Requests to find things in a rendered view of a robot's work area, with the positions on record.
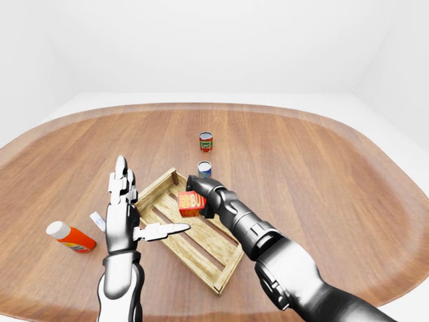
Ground orange bottle with white cap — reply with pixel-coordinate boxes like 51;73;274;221
46;221;97;254

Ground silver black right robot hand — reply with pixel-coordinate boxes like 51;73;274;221
186;174;232;219

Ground wooden slat tray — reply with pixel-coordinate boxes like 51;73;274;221
134;167;245;297

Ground small white flat packet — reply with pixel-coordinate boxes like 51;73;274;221
89;211;107;233

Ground blue labelled tin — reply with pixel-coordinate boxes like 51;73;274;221
196;160;212;179

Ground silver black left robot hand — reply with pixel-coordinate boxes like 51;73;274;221
105;155;192;255

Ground red orange butter box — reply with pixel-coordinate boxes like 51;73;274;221
177;190;206;219

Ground red green labelled tin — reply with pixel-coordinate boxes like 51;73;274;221
198;131;215;154

